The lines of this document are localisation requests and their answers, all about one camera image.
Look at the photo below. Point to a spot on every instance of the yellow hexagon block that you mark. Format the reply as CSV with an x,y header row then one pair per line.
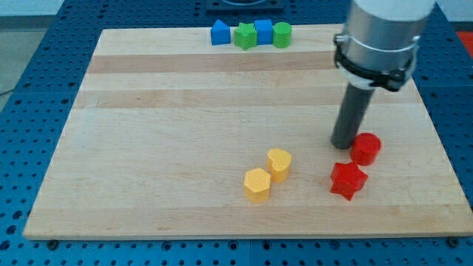
x,y
257,185

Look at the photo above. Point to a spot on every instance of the yellow heart block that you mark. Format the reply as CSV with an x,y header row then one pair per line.
x,y
278,163

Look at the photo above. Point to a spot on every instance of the blue cube block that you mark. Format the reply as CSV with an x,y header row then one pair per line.
x,y
264,30

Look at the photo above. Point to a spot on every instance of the green cylinder block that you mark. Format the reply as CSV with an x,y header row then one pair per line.
x,y
282,32

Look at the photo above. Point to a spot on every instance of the green star block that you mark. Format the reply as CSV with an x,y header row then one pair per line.
x,y
245,36

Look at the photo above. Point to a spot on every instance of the blue pentagon block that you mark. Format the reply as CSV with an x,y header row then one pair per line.
x,y
220,33

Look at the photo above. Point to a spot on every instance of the wooden board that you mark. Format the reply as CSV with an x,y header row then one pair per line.
x,y
165,125

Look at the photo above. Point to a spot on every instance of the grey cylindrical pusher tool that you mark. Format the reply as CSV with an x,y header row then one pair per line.
x,y
350,116

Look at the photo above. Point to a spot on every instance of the red star block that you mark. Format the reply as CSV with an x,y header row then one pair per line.
x,y
347,179

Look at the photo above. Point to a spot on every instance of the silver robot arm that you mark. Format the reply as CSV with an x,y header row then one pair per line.
x,y
378,45

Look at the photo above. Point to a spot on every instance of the red cylinder block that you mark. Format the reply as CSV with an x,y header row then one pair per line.
x,y
365,149

